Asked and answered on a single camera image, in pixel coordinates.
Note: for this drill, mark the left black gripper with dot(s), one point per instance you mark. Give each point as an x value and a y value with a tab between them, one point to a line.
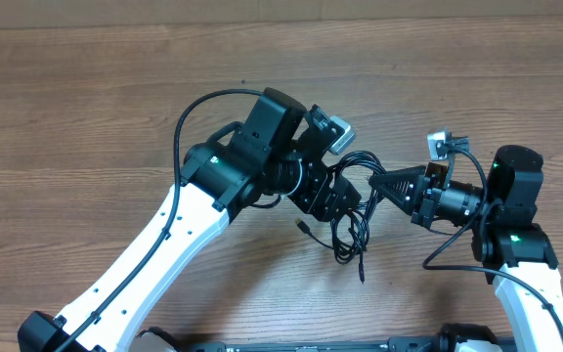
325	205

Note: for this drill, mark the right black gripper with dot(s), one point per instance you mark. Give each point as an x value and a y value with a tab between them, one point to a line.
431	175

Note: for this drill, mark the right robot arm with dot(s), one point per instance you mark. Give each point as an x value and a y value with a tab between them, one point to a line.
511	250

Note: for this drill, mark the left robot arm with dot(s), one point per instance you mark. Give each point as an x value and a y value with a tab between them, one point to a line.
277	150

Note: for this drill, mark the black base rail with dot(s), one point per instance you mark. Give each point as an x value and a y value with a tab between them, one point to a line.
393	344

